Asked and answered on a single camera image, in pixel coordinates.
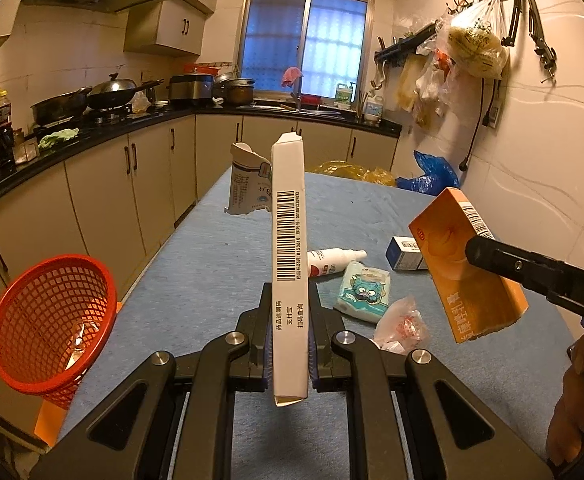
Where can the red mesh basket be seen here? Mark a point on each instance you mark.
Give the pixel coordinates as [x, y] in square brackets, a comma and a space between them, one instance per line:
[37, 300]

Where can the sink faucet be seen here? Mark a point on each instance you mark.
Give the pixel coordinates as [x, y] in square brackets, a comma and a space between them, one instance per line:
[298, 92]

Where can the stacked metal pots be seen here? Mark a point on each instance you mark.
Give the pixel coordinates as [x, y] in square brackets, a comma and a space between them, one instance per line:
[237, 91]

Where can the green cloth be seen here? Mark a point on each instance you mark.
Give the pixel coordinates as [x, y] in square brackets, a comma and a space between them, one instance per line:
[59, 138]

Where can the hanging plastic bags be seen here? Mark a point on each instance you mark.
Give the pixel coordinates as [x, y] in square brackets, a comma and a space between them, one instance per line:
[424, 85]

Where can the blue tablecloth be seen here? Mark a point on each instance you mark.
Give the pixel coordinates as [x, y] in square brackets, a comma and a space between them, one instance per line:
[212, 270]

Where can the cream kitchen base cabinets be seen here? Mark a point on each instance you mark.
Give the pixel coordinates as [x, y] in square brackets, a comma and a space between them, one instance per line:
[102, 195]

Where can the green label detergent bottle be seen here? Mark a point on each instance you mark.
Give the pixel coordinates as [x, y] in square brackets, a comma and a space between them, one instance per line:
[344, 96]

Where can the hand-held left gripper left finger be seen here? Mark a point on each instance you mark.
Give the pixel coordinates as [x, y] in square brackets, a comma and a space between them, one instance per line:
[259, 355]

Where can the cream wall cabinets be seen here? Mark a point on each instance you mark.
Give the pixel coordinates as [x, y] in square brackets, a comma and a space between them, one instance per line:
[172, 30]

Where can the red plastic tray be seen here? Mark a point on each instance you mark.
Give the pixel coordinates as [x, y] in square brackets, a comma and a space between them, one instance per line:
[201, 69]

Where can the steel rice cooker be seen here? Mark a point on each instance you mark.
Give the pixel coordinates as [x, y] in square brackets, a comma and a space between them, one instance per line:
[190, 90]

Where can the orange medicine box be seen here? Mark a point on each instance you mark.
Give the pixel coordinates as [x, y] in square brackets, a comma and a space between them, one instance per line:
[461, 285]

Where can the lidded wok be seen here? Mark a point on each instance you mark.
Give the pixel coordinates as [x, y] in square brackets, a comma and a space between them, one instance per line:
[114, 92]

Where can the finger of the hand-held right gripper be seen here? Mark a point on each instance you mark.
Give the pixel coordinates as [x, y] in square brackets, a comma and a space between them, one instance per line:
[506, 262]

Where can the large hanging food bag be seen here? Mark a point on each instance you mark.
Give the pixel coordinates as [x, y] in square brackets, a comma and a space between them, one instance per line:
[474, 45]

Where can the crumpled clear plastic bag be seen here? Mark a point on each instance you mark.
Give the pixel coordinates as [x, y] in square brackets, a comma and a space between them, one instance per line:
[401, 325]

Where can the yellow plastic bag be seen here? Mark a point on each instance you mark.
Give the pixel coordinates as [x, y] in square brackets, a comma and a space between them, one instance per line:
[342, 170]

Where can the white plastic bag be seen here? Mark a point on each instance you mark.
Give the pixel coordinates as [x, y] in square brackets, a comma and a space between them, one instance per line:
[141, 102]

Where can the black frying pan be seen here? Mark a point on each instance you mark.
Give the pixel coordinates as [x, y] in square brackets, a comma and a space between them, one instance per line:
[59, 107]

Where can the white detergent jug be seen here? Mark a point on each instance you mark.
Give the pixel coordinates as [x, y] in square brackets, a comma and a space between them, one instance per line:
[373, 109]

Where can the blue leaf-print medicine box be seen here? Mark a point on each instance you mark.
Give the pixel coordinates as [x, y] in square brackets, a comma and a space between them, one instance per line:
[401, 255]

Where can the white barcoded medicine box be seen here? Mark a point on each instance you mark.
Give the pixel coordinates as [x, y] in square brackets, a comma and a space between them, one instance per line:
[289, 260]

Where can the cartoon tissue pack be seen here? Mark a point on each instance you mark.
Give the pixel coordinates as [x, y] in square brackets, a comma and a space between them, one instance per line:
[361, 292]

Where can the black gas stove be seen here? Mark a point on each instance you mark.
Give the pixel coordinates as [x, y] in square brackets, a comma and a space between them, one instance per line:
[112, 117]

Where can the white spray bottle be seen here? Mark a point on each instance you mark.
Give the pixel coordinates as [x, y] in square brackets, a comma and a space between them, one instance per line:
[332, 262]

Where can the wall power strip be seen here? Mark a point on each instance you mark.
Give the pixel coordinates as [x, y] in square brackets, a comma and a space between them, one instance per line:
[492, 107]

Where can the black wall rack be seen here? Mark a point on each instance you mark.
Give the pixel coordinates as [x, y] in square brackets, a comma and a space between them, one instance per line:
[401, 47]

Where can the torn white blue carton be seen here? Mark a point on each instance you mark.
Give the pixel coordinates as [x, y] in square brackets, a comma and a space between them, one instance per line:
[247, 185]

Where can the black kitchen countertop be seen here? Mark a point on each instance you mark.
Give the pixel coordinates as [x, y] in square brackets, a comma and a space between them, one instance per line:
[122, 127]

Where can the person's right hand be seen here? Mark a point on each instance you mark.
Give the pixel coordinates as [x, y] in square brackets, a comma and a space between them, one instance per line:
[571, 420]

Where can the kitchen window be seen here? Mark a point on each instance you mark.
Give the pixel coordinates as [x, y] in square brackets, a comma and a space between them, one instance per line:
[312, 35]

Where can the blue plastic bag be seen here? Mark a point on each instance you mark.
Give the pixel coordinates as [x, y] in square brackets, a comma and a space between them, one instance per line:
[431, 170]

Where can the pink cloth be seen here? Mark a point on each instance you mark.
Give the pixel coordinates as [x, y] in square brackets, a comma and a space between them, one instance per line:
[292, 76]

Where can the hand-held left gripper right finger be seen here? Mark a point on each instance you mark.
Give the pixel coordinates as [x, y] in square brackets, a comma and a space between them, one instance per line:
[322, 355]

